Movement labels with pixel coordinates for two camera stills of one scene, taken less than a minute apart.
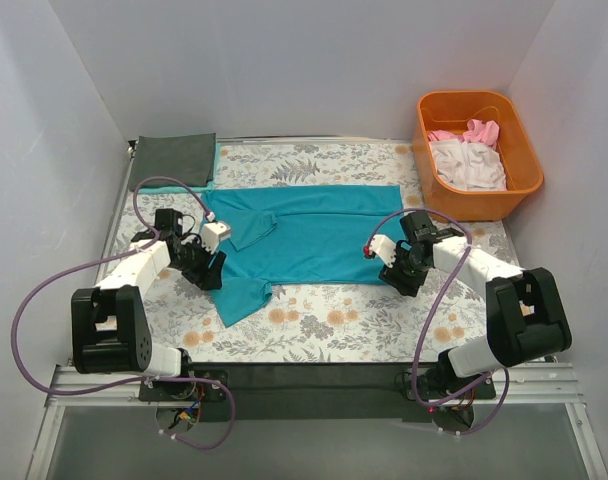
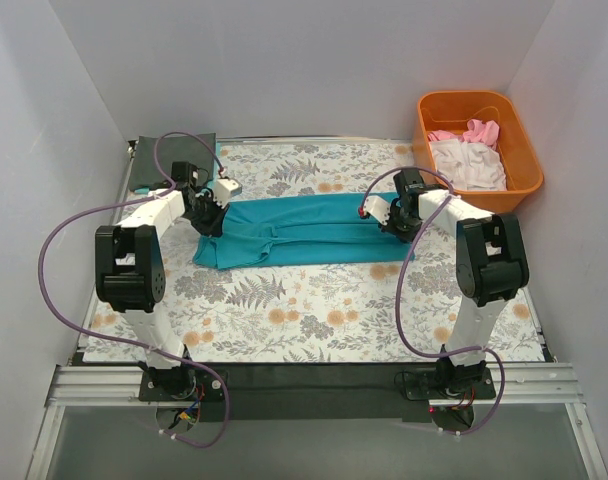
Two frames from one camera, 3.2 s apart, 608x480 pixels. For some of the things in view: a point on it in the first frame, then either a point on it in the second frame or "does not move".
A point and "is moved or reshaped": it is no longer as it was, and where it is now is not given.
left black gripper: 210,270 -> 210,220
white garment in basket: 468,166 does not move
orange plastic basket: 473,155 does not move
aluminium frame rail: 534,385 does not move
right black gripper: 399,276 -> 394,226
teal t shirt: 298,234 is moved or reshaped
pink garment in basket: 478,131 does not move
